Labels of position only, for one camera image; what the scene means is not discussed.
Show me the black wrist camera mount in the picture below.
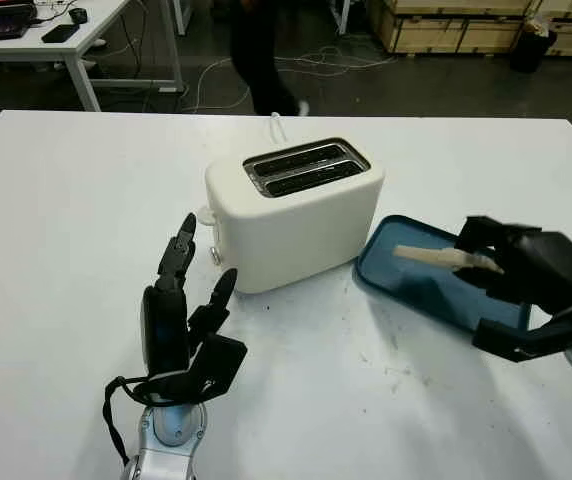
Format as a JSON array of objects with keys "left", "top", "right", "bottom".
[
  {"left": 128, "top": 333, "right": 249, "bottom": 407},
  {"left": 471, "top": 294, "right": 572, "bottom": 364}
]

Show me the blue plastic tray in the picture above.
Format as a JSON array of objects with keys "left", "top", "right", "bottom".
[{"left": 353, "top": 214, "right": 535, "bottom": 334}]

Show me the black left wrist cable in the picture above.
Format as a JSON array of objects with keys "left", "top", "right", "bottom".
[{"left": 103, "top": 377, "right": 142, "bottom": 466}]

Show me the white toaster power cord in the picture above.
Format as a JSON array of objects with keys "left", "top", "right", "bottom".
[{"left": 268, "top": 112, "right": 288, "bottom": 144}]

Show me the person in black trousers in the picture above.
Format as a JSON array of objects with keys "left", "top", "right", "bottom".
[{"left": 228, "top": 0, "right": 312, "bottom": 117}]

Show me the white two-slot toaster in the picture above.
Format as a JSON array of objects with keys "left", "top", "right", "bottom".
[{"left": 195, "top": 135, "right": 386, "bottom": 295}]

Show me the black smartphone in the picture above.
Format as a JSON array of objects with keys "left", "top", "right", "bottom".
[{"left": 41, "top": 23, "right": 80, "bottom": 44}]

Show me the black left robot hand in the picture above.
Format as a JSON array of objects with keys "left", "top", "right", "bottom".
[{"left": 139, "top": 212, "right": 239, "bottom": 379}]

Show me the white office desk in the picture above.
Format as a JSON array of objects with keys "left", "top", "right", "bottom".
[{"left": 0, "top": 0, "right": 186, "bottom": 112}]

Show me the white table frame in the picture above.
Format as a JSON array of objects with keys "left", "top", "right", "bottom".
[{"left": 173, "top": 0, "right": 352, "bottom": 36}]

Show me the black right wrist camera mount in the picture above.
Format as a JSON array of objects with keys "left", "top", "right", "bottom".
[{"left": 471, "top": 294, "right": 572, "bottom": 364}]

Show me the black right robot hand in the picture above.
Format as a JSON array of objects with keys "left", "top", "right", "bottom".
[{"left": 453, "top": 215, "right": 572, "bottom": 314}]

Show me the black waste bin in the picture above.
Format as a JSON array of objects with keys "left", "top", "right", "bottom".
[{"left": 509, "top": 17, "right": 558, "bottom": 75}]

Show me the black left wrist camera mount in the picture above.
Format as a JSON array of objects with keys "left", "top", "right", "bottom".
[{"left": 128, "top": 333, "right": 249, "bottom": 407}]

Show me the white floor cable tangle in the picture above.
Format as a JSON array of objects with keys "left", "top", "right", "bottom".
[{"left": 275, "top": 44, "right": 397, "bottom": 79}]

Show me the slice of bread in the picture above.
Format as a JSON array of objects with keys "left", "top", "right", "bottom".
[{"left": 394, "top": 243, "right": 505, "bottom": 275}]

